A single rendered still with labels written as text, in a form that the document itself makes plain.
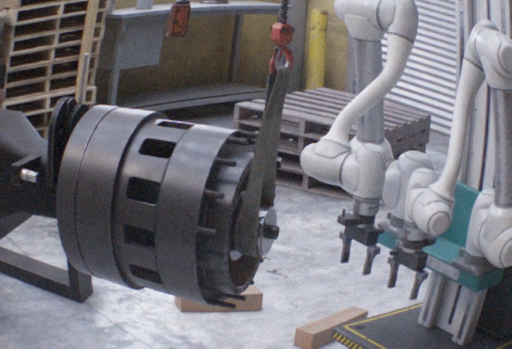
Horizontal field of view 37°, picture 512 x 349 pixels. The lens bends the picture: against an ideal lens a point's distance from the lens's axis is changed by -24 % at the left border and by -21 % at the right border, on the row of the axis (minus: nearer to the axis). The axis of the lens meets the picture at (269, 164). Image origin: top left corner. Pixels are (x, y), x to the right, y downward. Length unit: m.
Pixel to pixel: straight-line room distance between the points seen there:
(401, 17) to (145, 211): 1.06
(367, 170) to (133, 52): 4.67
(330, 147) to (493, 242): 0.73
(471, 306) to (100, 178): 1.41
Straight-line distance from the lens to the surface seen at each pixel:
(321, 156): 2.87
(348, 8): 2.97
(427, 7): 8.32
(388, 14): 2.90
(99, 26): 6.20
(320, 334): 3.75
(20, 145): 2.88
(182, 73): 8.56
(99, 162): 2.52
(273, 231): 2.58
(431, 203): 2.44
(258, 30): 9.16
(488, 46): 2.40
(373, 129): 3.09
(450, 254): 2.94
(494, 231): 2.53
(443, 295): 3.25
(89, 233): 2.54
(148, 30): 7.33
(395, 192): 3.07
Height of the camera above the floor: 1.66
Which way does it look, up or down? 14 degrees down
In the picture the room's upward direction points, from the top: 5 degrees clockwise
